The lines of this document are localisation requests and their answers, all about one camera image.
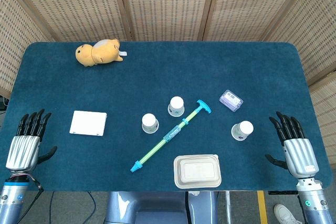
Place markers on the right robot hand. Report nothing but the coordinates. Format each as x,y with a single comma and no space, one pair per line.
300,155

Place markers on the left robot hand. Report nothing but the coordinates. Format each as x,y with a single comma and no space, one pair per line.
22,150

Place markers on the white floral paper cup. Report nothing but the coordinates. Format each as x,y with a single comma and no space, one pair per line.
149,124
242,129
176,104

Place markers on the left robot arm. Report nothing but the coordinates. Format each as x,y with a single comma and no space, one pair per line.
13,200

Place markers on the white shoe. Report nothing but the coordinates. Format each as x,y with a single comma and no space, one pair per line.
284,213

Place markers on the white flat square box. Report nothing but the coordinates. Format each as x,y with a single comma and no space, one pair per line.
88,123

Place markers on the clear purple plastic box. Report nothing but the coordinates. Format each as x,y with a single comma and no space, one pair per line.
231,100

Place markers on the metal table leg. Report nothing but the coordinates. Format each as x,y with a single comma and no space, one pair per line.
227,207

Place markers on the beige pulp food container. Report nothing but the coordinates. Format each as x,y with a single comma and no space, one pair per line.
197,171

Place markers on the orange plush bear toy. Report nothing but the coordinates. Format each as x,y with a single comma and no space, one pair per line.
102,52

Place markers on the green blue water pump toy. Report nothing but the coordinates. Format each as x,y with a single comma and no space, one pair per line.
172,134

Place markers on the grey blue robot torso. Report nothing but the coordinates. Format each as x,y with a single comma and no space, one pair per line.
157,208

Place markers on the blue felt table cover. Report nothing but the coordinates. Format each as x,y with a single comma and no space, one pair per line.
157,77

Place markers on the woven bamboo folding screen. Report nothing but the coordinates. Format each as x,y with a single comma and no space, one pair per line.
168,3

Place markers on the black table frame bar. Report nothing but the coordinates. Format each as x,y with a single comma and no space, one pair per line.
283,192

